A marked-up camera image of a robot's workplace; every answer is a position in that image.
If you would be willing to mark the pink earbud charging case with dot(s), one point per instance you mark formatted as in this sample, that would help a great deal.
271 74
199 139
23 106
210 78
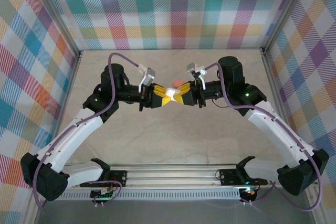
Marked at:
179 82

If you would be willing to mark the white right camera mount bracket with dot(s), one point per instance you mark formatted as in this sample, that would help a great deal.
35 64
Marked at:
201 72

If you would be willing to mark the small controller board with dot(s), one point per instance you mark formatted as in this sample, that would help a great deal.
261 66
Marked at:
103 195
248 193

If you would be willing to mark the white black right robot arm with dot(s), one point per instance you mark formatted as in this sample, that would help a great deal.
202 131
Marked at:
278 134

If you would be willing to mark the white earbud charging case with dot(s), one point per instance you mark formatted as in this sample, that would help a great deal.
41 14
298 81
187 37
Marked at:
172 93

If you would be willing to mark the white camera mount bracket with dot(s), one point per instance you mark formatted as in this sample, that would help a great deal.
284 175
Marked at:
201 72
141 68

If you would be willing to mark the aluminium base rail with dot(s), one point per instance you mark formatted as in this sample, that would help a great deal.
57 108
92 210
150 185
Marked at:
170 175

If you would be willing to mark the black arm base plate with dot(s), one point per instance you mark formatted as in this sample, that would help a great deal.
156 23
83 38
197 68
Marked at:
228 176
119 178

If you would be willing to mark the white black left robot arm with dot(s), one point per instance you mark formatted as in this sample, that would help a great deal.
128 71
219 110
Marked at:
73 134

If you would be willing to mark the aluminium frame post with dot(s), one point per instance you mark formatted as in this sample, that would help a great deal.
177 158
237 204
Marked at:
286 11
55 11
31 212
318 214

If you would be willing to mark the white left camera mount bracket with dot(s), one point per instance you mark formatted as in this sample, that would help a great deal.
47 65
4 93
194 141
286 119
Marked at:
141 68

